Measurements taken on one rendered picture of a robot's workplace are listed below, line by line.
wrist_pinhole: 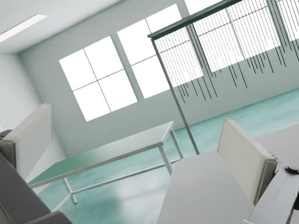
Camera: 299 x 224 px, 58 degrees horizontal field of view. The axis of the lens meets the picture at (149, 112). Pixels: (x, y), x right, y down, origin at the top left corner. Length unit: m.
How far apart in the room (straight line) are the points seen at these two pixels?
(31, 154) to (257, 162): 0.13
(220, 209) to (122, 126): 6.65
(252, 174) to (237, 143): 0.03
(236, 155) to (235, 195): 0.14
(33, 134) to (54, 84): 7.32
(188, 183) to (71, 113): 7.07
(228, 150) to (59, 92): 7.29
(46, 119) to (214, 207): 0.20
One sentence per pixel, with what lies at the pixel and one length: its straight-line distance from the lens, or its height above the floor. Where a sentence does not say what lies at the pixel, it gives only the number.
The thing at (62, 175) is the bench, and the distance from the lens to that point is 3.67.
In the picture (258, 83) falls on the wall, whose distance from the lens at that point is 6.46.
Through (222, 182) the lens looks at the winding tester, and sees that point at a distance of 0.36.
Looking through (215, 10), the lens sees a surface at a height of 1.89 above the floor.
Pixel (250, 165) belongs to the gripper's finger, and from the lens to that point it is 0.17.
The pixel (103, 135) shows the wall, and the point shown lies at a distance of 7.18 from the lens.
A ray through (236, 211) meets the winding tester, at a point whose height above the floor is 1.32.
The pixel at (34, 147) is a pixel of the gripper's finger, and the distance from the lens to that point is 0.18.
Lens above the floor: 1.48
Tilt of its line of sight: 7 degrees down
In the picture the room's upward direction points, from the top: 23 degrees counter-clockwise
